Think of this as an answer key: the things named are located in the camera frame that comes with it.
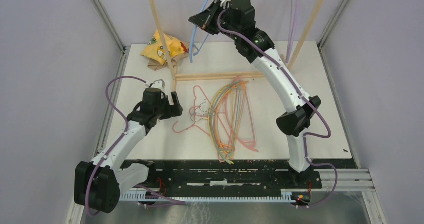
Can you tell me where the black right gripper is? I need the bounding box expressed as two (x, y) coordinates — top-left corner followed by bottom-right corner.
(189, 0), (240, 41)

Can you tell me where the blue hanger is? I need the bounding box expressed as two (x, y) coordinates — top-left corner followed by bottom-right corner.
(188, 0), (220, 64)

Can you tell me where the green hanger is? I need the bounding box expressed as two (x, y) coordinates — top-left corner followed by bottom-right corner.
(209, 83), (248, 165)

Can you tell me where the orange hanger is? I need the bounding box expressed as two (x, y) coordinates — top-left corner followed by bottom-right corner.
(211, 80), (249, 162)

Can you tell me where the purple hanger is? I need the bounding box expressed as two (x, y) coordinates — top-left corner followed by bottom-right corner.
(286, 0), (301, 64)

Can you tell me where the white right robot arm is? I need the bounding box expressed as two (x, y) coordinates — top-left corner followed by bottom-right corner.
(188, 0), (322, 188)

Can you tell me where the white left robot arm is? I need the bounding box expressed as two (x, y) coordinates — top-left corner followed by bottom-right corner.
(73, 87), (183, 213)

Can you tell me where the yellow hanger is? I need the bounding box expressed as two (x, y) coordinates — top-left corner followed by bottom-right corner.
(208, 84), (234, 165)

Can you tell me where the beige cloth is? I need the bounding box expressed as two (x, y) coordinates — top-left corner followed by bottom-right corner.
(147, 53), (189, 71)

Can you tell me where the yellow printed cloth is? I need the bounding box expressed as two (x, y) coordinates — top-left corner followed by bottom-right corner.
(140, 29), (189, 65)

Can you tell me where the thin pink wire hanger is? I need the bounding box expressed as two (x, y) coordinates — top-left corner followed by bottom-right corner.
(189, 99), (210, 123)
(172, 85), (211, 137)

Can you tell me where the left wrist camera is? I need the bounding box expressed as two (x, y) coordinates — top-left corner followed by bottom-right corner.
(148, 79), (166, 92)

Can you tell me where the wooden hanger rack frame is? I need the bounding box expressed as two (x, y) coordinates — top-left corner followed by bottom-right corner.
(149, 0), (325, 91)

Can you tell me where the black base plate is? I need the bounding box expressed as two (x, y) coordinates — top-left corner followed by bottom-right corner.
(142, 159), (323, 197)

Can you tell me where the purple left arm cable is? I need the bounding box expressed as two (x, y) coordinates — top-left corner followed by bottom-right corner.
(84, 76), (186, 216)

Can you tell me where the white cable duct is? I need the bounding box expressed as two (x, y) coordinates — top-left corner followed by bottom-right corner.
(119, 188), (296, 203)

